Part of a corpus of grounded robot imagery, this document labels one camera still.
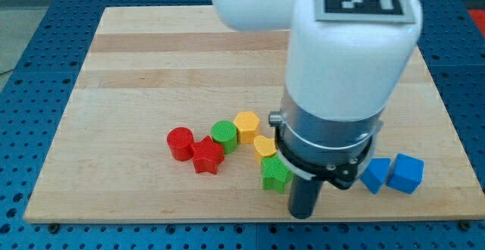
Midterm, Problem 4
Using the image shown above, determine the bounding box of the blue cube block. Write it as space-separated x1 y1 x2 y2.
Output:
386 154 424 195

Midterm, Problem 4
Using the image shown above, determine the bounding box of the red star block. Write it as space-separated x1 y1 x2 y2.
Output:
191 136 224 175

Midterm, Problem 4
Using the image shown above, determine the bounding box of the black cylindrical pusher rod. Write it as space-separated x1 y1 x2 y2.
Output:
288 176 323 219

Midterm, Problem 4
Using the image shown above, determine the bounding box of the yellow hexagon block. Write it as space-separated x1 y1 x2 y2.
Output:
233 111 261 144

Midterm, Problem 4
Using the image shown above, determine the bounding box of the light wooden board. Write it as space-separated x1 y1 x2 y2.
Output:
23 6 484 223

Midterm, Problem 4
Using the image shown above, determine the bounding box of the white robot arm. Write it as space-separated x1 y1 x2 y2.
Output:
211 0 423 219

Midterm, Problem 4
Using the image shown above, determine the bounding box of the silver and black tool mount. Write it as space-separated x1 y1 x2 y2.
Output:
268 89 382 189

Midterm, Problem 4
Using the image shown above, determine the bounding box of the green star block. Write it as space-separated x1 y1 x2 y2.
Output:
261 155 293 194

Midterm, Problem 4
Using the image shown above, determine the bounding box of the green cylinder block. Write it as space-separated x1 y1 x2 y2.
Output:
211 120 238 155

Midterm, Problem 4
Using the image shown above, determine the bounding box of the red cylinder block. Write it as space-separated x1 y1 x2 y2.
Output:
166 127 194 161

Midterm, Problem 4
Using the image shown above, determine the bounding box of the yellow heart block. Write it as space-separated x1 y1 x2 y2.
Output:
253 135 277 164

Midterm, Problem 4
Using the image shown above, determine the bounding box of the black and white fiducial tag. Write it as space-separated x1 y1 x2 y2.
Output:
314 0 415 23

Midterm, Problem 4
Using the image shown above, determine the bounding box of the blue triangle block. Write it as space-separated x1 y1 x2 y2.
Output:
360 158 391 194

